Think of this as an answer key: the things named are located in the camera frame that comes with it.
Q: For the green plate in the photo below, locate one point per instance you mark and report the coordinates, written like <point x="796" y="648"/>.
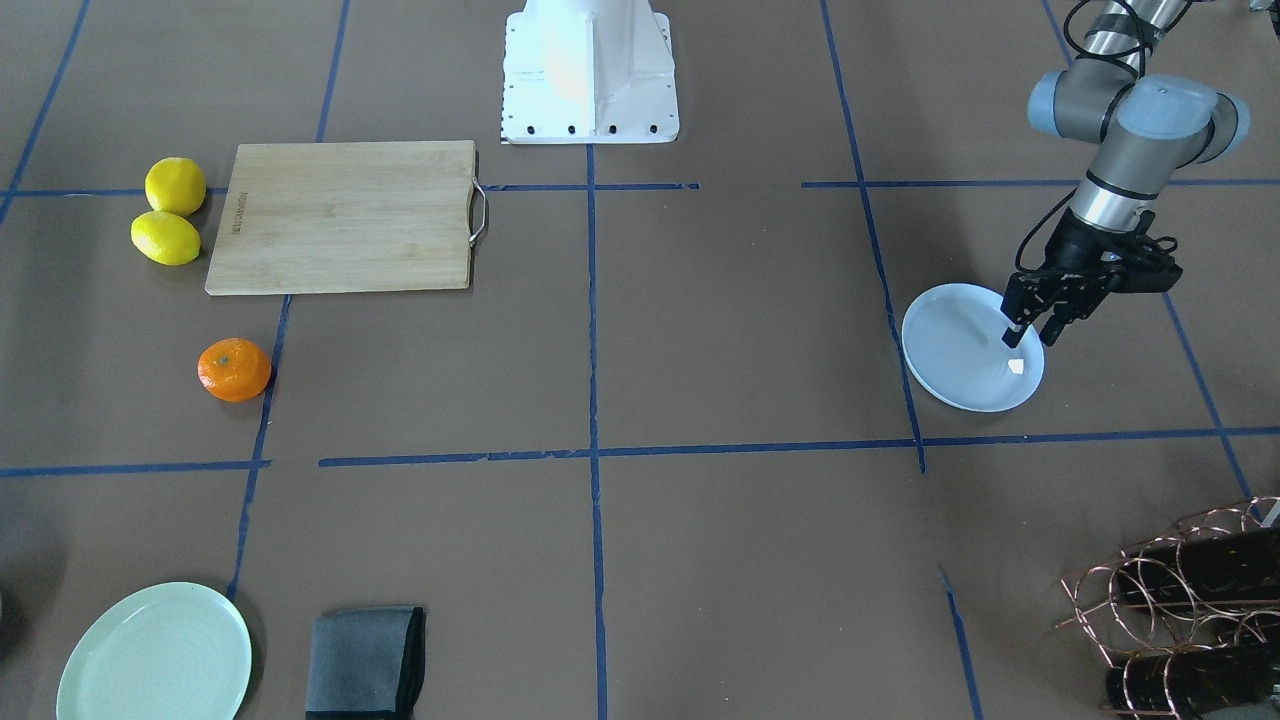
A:
<point x="176" y="650"/>

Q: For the copper wire bottle rack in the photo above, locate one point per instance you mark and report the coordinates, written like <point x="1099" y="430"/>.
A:
<point x="1119" y="631"/>

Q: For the orange fruit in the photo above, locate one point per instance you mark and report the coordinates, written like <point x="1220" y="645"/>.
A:
<point x="234" y="370"/>

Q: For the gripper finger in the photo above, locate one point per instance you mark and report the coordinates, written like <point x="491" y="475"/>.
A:
<point x="1020" y="310"/>
<point x="1060" y="319"/>

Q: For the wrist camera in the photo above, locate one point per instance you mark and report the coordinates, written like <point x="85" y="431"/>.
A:
<point x="1138" y="263"/>

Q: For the dark glass bottle middle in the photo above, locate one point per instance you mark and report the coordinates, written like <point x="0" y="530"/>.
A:
<point x="1231" y="571"/>

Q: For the wooden cutting board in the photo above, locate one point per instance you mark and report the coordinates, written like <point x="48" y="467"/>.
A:
<point x="350" y="217"/>

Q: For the yellow lemon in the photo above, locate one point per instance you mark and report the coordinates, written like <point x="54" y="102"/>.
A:
<point x="175" y="185"/>
<point x="165" y="238"/>

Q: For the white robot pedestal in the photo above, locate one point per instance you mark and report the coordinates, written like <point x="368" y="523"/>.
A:
<point x="588" y="72"/>

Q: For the light blue plate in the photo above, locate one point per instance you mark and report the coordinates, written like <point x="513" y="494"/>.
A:
<point x="953" y="340"/>

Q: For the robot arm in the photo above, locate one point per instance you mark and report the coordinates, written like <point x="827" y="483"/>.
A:
<point x="1145" y="127"/>

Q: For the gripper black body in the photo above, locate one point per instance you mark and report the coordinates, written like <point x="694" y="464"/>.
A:
<point x="1076" y="249"/>

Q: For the dark grey folded cloth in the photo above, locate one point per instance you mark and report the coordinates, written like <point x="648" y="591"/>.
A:
<point x="366" y="663"/>

